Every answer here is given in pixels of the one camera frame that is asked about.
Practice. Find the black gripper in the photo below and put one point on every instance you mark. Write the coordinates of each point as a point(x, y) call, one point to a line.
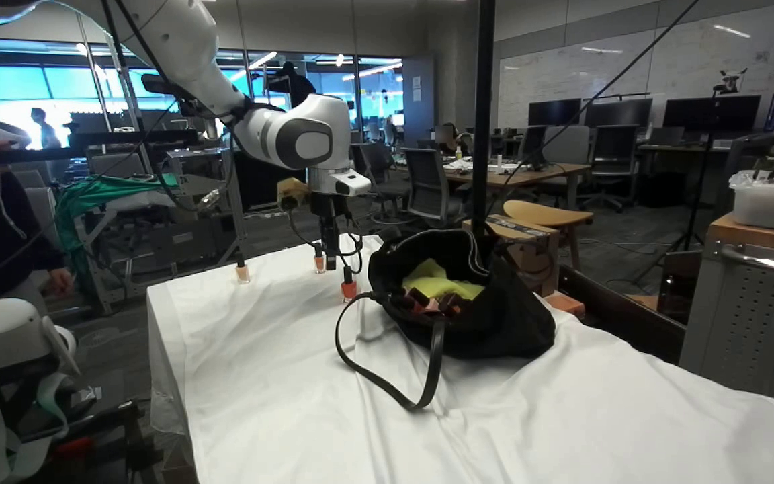
point(329, 215)

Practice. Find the orange nail polish bottle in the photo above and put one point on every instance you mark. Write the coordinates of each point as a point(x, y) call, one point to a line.
point(346, 289)

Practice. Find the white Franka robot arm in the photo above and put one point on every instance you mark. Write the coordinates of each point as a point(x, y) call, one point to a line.
point(188, 43)

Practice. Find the dark office chair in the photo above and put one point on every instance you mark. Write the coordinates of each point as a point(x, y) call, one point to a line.
point(383, 175)

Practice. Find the black screen on cart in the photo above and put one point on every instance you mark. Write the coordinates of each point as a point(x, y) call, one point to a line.
point(255, 183)

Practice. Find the yellow cloth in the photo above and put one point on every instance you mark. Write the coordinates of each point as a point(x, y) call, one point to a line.
point(442, 284)

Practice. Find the grey mesh office chair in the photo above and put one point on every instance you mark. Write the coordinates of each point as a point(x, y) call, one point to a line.
point(426, 179)

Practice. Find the seated person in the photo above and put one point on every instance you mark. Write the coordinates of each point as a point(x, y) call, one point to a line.
point(448, 138)

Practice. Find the black hanging coat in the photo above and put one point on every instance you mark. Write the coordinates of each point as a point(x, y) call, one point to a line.
point(297, 85)

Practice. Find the black vertical pole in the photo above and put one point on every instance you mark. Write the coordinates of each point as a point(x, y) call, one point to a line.
point(482, 107)

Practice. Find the long wooden desk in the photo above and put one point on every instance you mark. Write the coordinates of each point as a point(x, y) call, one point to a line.
point(529, 172)

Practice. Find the round wooden stool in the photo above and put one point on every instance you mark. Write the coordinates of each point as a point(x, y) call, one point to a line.
point(542, 215)

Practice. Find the small black computer monitor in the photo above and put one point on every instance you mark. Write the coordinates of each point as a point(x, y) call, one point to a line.
point(553, 113)

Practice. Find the white tablecloth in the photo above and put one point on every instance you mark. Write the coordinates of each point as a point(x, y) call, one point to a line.
point(537, 419)

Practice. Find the black office chair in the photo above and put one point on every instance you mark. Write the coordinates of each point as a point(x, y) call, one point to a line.
point(614, 150)

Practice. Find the standing person in distance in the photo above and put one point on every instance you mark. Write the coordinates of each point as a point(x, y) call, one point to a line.
point(44, 129)

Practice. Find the wide black computer monitor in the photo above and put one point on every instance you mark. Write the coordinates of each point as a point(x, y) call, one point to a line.
point(710, 117)

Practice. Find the grey cabinet with wooden top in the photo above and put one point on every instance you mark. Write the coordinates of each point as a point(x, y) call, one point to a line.
point(732, 312)

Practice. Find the black tripod stand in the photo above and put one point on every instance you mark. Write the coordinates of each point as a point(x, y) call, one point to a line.
point(725, 85)

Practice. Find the white plastic container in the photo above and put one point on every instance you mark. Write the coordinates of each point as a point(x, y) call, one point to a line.
point(763, 203)

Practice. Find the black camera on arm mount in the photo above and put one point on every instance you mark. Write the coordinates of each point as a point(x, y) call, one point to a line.
point(159, 85)

